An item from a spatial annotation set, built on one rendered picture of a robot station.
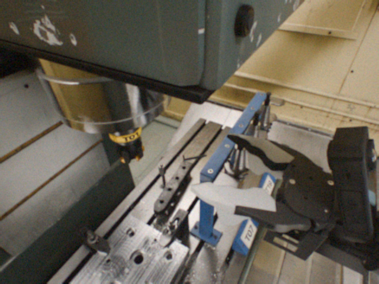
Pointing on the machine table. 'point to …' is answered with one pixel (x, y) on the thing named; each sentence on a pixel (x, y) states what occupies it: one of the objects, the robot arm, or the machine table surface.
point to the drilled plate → (119, 244)
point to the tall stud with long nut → (163, 173)
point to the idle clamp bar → (180, 176)
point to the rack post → (205, 224)
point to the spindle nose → (97, 99)
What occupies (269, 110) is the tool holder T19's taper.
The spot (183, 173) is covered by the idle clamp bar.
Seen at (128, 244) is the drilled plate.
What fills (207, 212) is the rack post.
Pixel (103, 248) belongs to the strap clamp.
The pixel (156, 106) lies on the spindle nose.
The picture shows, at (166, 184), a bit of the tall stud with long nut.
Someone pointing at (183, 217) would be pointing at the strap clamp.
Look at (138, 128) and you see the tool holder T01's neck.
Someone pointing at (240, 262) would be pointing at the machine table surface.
